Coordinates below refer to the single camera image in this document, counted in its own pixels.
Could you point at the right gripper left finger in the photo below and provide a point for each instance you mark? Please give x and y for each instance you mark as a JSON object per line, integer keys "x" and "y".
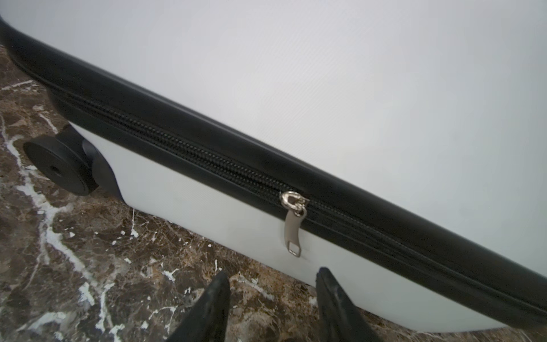
{"x": 207, "y": 319}

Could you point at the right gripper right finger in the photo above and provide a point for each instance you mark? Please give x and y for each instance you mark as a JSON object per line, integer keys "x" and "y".
{"x": 339, "y": 319}

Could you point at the silver zipper pull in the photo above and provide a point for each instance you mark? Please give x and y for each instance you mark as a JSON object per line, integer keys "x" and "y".
{"x": 296, "y": 206}

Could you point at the white hard-shell suitcase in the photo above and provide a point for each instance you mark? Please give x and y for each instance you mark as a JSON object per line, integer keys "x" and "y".
{"x": 417, "y": 129}

